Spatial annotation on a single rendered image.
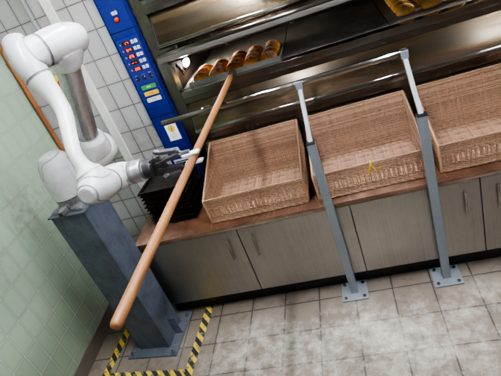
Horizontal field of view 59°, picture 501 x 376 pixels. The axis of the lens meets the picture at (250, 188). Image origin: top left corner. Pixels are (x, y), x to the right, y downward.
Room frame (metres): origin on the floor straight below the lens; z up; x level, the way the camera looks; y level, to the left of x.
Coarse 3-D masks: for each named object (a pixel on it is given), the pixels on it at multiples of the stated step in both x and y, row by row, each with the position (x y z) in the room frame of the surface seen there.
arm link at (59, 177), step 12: (48, 156) 2.01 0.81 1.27; (60, 156) 2.02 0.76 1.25; (48, 168) 1.97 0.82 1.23; (60, 168) 1.98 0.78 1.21; (72, 168) 2.01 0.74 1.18; (48, 180) 1.97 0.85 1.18; (60, 180) 1.96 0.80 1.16; (72, 180) 1.99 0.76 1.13; (60, 192) 1.96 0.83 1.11; (72, 192) 1.97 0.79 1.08
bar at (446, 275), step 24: (408, 48) 1.85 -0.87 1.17; (336, 72) 1.93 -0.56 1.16; (408, 72) 1.79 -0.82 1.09; (168, 120) 2.19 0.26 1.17; (312, 144) 1.77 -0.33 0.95; (432, 168) 1.63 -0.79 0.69; (432, 192) 1.63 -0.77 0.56; (336, 216) 1.77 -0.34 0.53; (432, 216) 1.65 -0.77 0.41; (336, 240) 1.78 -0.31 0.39; (360, 288) 1.79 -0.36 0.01
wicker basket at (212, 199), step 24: (216, 144) 2.49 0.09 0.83; (240, 144) 2.44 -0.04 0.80; (264, 144) 2.39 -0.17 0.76; (288, 144) 2.34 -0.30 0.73; (216, 168) 2.44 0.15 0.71; (240, 168) 2.41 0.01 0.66; (264, 168) 2.37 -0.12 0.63; (288, 168) 2.32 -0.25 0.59; (216, 192) 2.27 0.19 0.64; (240, 192) 2.00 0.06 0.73; (264, 192) 1.96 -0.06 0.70; (288, 192) 1.93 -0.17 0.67; (216, 216) 2.05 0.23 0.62; (240, 216) 2.01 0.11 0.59
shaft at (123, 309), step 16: (224, 96) 2.14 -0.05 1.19; (208, 128) 1.76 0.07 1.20; (192, 160) 1.50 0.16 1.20; (176, 192) 1.29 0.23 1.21; (160, 224) 1.14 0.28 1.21; (160, 240) 1.08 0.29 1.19; (144, 256) 1.00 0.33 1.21; (144, 272) 0.95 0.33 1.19; (128, 288) 0.89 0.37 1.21; (128, 304) 0.84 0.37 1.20; (112, 320) 0.80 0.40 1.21
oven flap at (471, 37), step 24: (456, 24) 2.14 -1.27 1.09; (480, 24) 2.10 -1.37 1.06; (384, 48) 2.24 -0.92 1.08; (432, 48) 2.15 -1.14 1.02; (456, 48) 2.11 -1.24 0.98; (480, 48) 2.07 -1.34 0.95; (312, 72) 2.35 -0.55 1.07; (360, 72) 2.26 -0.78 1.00; (384, 72) 2.21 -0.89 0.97; (216, 96) 2.52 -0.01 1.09; (240, 96) 2.47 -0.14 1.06; (264, 96) 2.42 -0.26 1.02; (288, 96) 2.37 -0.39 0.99; (312, 96) 2.32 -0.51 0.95; (216, 120) 2.49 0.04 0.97; (240, 120) 2.42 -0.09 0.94
